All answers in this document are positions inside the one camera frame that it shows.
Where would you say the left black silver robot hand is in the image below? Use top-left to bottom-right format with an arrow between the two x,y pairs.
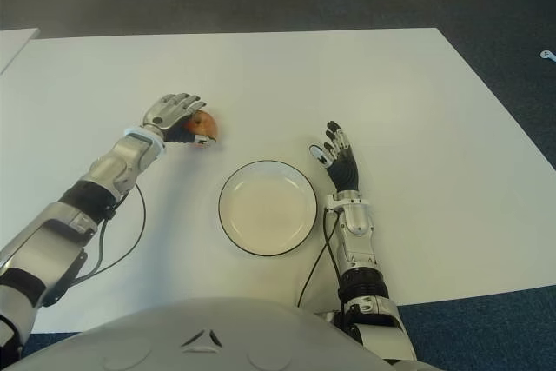
142,92 -> 217,149

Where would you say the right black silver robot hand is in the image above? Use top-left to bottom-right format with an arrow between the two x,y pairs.
308,119 -> 361,194

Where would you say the red yellow apple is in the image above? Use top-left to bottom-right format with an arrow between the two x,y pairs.
183,110 -> 220,147

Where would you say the white plate with black rim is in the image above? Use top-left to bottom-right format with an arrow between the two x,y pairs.
217,160 -> 319,258

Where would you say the grey robot torso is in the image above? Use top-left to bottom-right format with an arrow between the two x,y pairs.
19,296 -> 420,371

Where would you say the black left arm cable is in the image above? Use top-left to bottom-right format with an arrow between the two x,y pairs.
72,182 -> 148,286

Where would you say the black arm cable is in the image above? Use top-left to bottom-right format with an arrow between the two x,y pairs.
296,207 -> 345,308
72,182 -> 148,286

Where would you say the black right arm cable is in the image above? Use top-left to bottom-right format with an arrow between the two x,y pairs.
296,207 -> 345,308

